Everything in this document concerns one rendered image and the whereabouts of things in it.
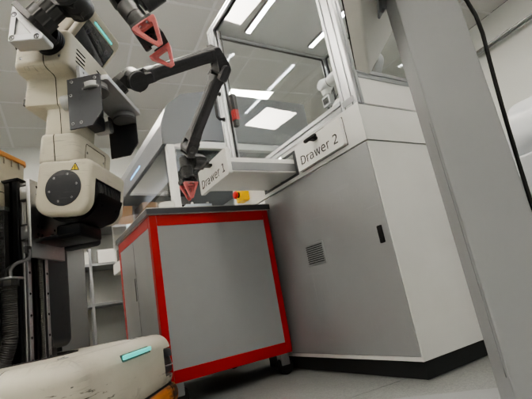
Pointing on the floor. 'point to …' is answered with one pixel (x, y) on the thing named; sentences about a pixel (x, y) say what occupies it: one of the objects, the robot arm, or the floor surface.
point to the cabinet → (373, 267)
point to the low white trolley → (205, 287)
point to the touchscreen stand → (473, 184)
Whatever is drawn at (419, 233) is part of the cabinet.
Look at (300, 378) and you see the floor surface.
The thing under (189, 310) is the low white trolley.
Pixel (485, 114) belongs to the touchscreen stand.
